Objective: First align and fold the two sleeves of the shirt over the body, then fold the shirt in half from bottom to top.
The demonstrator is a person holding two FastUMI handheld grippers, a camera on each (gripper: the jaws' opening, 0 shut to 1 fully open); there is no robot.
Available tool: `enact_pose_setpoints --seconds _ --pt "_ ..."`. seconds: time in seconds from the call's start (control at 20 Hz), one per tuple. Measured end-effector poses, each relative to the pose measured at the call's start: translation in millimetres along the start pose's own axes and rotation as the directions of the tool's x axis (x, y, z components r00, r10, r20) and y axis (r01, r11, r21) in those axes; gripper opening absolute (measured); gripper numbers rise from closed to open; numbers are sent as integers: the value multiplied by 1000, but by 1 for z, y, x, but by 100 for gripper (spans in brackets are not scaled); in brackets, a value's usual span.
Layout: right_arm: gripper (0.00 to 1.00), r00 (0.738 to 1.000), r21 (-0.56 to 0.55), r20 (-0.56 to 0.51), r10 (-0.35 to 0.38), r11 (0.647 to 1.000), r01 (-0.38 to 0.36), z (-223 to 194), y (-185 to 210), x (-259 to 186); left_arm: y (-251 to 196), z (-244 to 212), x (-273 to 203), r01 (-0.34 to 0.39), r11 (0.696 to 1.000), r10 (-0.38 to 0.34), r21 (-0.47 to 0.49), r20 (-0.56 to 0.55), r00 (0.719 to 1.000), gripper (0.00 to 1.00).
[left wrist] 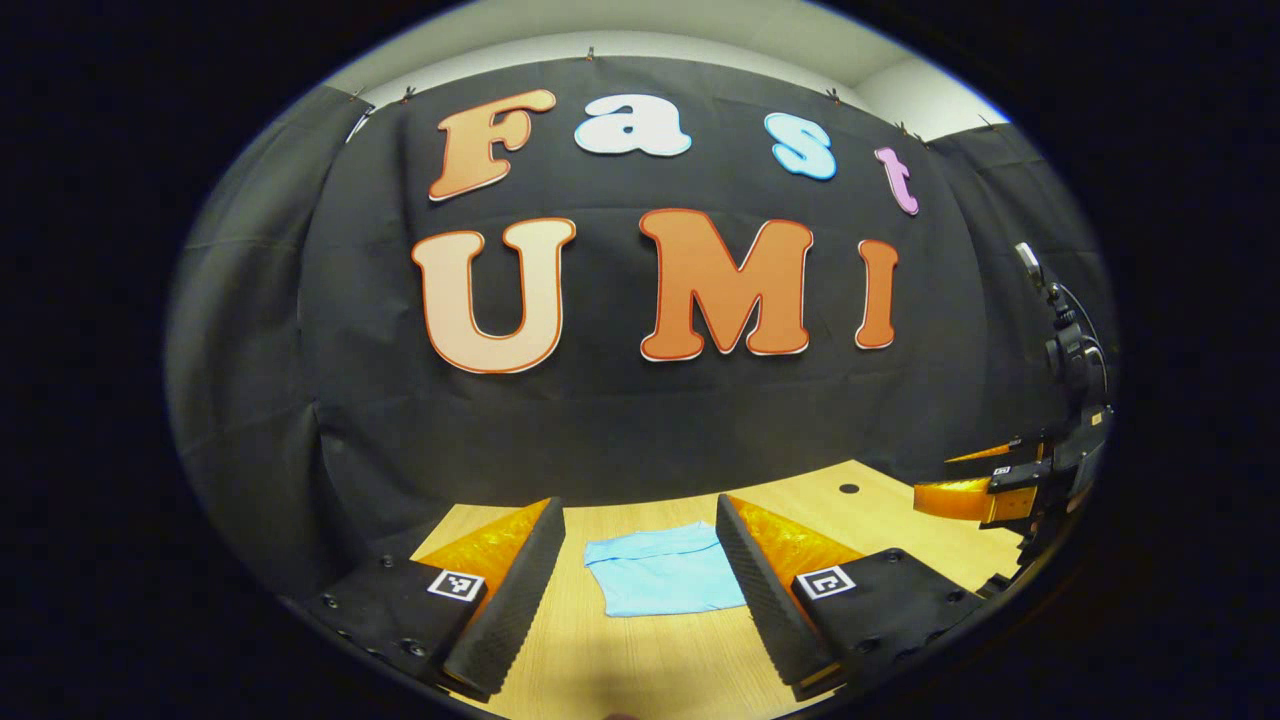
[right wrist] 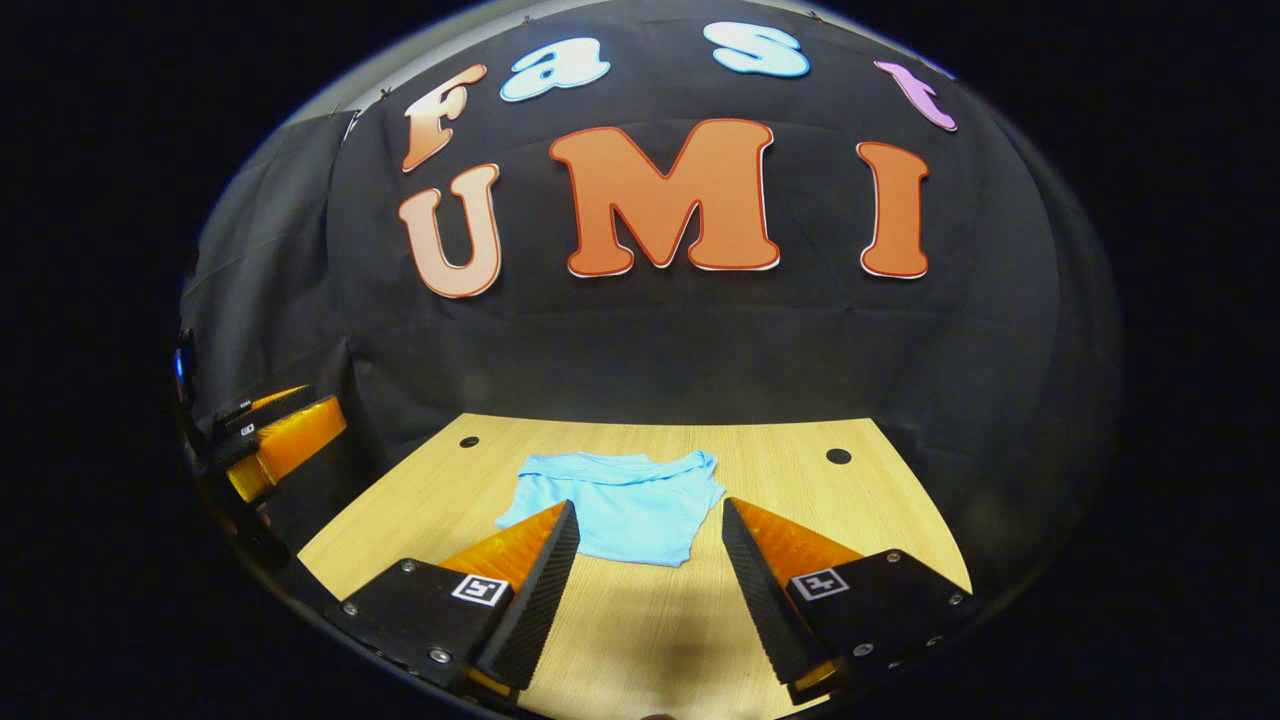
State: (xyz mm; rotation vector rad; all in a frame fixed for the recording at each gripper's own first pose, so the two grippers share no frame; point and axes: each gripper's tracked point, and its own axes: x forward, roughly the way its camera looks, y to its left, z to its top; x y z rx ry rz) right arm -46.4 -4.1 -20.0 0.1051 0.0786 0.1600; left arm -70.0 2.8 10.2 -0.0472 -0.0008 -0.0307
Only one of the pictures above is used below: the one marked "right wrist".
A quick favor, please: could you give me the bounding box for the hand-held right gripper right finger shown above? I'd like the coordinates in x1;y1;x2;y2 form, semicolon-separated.
720;497;976;706

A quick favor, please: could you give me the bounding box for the light blue T-shirt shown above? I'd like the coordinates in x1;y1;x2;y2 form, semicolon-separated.
495;450;726;569

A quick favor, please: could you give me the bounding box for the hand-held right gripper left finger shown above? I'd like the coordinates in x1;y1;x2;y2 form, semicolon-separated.
325;499;581;701

